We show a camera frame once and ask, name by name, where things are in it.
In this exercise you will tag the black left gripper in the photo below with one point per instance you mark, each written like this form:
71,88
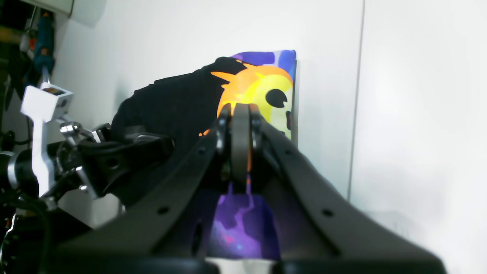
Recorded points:
90,167

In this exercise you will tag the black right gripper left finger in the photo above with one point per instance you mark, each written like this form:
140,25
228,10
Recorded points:
170,226

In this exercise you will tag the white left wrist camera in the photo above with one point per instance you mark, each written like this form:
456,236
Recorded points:
43,105

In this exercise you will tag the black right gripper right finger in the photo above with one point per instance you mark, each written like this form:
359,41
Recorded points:
315,225

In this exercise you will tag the blue glue gun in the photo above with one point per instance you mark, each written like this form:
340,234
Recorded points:
43,60

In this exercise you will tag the black T-shirt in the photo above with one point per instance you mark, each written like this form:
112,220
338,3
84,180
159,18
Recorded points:
184,108

